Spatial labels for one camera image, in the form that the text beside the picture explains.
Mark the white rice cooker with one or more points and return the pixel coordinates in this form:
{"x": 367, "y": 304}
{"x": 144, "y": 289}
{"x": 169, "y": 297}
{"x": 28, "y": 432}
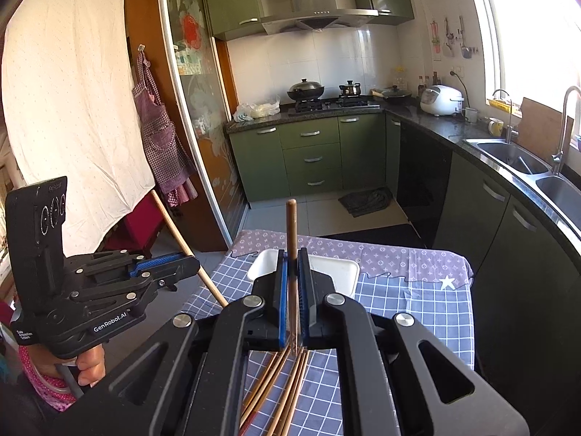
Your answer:
{"x": 440, "y": 100}

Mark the gas stove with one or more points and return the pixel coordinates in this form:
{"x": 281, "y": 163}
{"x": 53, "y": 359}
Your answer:
{"x": 336, "y": 103}

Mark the grey floor rag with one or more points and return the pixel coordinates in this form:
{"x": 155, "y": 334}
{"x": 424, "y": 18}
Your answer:
{"x": 365, "y": 202}

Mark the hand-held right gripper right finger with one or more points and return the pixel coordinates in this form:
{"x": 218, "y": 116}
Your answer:
{"x": 303, "y": 299}

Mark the black wok with lid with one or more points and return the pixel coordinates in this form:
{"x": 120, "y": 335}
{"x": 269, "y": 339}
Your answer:
{"x": 305, "y": 88}

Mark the brown cutting board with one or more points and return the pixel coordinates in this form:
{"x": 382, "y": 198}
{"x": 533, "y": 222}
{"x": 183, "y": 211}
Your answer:
{"x": 544, "y": 127}

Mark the plastic bag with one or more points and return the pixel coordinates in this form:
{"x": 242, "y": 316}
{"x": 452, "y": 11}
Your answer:
{"x": 256, "y": 110}

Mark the green lower cabinet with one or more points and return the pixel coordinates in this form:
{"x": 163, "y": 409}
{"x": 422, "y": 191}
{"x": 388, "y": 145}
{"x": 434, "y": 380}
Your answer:
{"x": 308, "y": 159}

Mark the person's left hand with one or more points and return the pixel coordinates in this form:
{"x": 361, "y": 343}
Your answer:
{"x": 90, "y": 365}

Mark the tall steel faucet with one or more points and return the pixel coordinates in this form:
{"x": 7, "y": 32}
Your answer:
{"x": 563, "y": 131}

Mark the small steel faucet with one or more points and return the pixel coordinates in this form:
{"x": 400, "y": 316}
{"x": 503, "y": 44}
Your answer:
{"x": 509, "y": 118}

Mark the frosted glass sliding door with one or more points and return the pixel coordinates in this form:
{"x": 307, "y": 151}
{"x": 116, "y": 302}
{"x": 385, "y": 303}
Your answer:
{"x": 204, "y": 100}

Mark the dark brown wooden chopstick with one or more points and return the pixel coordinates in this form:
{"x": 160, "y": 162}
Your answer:
{"x": 293, "y": 245}

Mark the white bangle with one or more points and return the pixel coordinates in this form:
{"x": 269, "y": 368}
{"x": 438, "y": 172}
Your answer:
{"x": 54, "y": 384}

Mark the white hanging sheet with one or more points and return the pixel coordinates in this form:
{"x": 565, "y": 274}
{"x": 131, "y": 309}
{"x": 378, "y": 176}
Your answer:
{"x": 68, "y": 100}

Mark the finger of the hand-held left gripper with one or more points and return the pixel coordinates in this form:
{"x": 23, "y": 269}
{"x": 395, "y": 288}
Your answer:
{"x": 184, "y": 269}
{"x": 154, "y": 264}

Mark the purple patterned cloth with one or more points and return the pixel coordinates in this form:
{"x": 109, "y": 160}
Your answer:
{"x": 363, "y": 250}

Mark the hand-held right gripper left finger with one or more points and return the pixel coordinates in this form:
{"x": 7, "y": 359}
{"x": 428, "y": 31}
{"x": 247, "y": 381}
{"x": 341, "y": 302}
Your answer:
{"x": 282, "y": 299}

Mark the person's left forearm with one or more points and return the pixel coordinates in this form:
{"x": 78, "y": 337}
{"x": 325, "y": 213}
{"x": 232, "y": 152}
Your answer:
{"x": 41, "y": 386}

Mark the kitchen window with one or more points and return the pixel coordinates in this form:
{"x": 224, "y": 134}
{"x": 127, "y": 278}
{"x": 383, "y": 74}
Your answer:
{"x": 526, "y": 32}

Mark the steel range hood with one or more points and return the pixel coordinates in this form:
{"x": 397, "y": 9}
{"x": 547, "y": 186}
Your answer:
{"x": 313, "y": 4}

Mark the blue checked tablecloth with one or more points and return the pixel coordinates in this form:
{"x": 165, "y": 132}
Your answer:
{"x": 408, "y": 299}

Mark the steel double sink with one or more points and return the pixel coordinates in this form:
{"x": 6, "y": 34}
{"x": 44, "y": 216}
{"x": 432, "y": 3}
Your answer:
{"x": 508, "y": 154}

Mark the black stone countertop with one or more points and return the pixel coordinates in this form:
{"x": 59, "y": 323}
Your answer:
{"x": 422, "y": 120}

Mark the dark sauce bottles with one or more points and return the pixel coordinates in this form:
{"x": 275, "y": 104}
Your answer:
{"x": 424, "y": 84}

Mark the black pan with lid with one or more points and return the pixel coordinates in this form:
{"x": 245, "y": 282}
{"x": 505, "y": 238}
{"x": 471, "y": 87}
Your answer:
{"x": 395, "y": 94}

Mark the red cloth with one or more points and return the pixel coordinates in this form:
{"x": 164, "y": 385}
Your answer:
{"x": 140, "y": 227}

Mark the small steel pot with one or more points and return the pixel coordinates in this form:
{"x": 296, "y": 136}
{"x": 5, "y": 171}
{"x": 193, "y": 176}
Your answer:
{"x": 350, "y": 88}

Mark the white plastic utensil holder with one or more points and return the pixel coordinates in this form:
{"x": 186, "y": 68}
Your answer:
{"x": 338, "y": 272}

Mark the purple checked apron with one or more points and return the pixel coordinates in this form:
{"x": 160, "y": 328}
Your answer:
{"x": 159, "y": 136}

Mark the yellow mug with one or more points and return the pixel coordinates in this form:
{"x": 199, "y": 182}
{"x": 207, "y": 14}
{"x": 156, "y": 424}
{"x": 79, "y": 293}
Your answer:
{"x": 495, "y": 127}

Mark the light wooden chopstick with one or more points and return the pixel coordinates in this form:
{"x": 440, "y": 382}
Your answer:
{"x": 181, "y": 240}

